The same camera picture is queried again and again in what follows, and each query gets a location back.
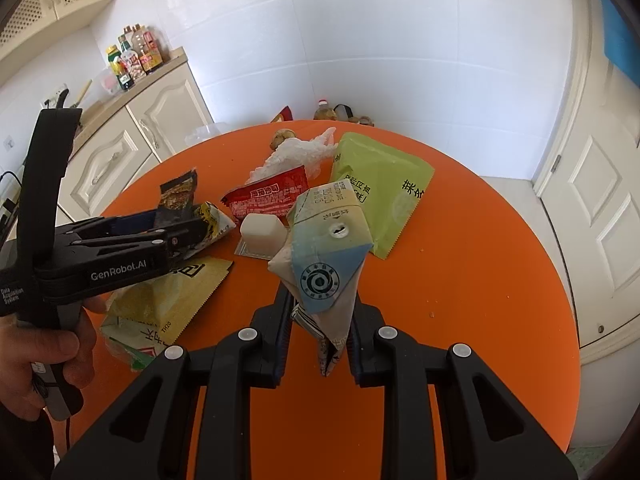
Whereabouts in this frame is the translucent plastic bin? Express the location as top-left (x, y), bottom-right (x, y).
top-left (185, 122), bottom-right (236, 150)

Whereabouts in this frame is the crushed milk carton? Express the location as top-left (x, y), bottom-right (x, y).
top-left (268, 178), bottom-right (374, 377)

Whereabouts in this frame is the wooden handled utensil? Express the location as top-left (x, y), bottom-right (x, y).
top-left (67, 79), bottom-right (94, 110)

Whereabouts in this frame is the green snack packet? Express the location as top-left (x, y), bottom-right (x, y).
top-left (330, 132), bottom-right (435, 260)

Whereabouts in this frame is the cluster of condiment bottles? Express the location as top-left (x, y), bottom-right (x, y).
top-left (105, 24), bottom-right (165, 92)

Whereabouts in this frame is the white panelled door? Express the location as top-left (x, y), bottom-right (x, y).
top-left (532, 0), bottom-right (640, 361)

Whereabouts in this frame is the person's left forearm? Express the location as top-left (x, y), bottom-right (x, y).
top-left (0, 400), bottom-right (57, 480)

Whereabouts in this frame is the cream lower kitchen cabinet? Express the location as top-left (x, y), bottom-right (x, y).
top-left (0, 46), bottom-right (217, 223)

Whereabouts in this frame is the person's left hand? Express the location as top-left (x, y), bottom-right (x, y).
top-left (0, 297), bottom-right (108, 421)

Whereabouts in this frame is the clear plastic container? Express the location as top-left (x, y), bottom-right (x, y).
top-left (95, 67), bottom-right (122, 96)

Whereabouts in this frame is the red snack packet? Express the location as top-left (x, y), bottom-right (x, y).
top-left (221, 165), bottom-right (309, 221)

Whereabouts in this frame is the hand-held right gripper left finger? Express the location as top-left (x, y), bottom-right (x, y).
top-left (50, 285), bottom-right (297, 480)

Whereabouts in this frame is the yellow snack packet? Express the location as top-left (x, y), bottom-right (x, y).
top-left (100, 256), bottom-right (235, 373)

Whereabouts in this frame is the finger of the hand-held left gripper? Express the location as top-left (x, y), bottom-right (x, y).
top-left (70, 227), bottom-right (213, 262)
top-left (55, 211), bottom-right (211, 242)

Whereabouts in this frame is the black cable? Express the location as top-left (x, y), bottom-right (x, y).
top-left (0, 170), bottom-right (23, 241)

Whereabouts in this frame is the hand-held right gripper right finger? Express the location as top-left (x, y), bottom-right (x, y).
top-left (347, 301), bottom-right (577, 480)

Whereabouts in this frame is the dark snack wrapper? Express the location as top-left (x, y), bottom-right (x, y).
top-left (159, 170), bottom-right (201, 222)

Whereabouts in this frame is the yellow white wrapper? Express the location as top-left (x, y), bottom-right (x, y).
top-left (192, 201), bottom-right (236, 252)

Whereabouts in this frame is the white plastic jelly cup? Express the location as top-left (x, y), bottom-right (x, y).
top-left (235, 213), bottom-right (287, 259)

